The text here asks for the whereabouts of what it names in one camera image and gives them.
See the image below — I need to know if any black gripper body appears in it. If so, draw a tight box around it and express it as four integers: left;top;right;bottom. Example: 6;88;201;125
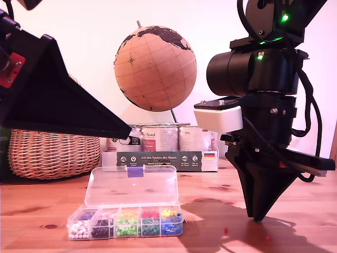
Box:
220;92;336;178

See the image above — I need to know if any heap of blue pins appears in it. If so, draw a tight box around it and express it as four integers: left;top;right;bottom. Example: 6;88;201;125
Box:
161;215;183;235

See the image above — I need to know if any heap of dark green pins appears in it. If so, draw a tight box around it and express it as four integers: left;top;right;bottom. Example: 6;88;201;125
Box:
142;218;161;236

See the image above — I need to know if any heap of purple pins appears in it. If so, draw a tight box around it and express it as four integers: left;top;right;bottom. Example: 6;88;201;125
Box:
78;210;97;221

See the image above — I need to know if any heap of light green pins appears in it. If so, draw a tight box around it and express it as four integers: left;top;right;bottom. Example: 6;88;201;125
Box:
115;217;140;237

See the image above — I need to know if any heap of white pins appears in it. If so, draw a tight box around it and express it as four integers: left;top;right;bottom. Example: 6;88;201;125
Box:
68;221;90;240

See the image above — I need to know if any heap of black pins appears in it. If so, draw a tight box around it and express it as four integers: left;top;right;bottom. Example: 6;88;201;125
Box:
91;220;113;239

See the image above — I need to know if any dark green bag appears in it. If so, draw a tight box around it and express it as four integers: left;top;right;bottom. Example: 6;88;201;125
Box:
0;126;11;182

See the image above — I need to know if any cardboard tray with dark label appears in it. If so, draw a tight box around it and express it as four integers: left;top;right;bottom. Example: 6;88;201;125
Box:
102;150;219;172

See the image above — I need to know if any cork globe on metal stand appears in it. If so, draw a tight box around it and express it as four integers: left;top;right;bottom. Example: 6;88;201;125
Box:
113;21;197;127

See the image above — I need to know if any clear plastic pin organizer box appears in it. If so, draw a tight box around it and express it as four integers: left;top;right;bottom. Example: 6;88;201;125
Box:
66;165;186;241

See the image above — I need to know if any thick black sleeved cable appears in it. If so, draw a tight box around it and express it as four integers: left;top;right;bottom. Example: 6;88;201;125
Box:
296;48;323;183

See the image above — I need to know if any arm's pale camera box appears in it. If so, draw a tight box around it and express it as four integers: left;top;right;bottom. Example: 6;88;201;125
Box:
194;99;243;133
18;0;43;11

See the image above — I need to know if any wicker basket with handle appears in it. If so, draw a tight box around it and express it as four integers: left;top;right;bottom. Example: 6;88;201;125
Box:
7;74;102;180

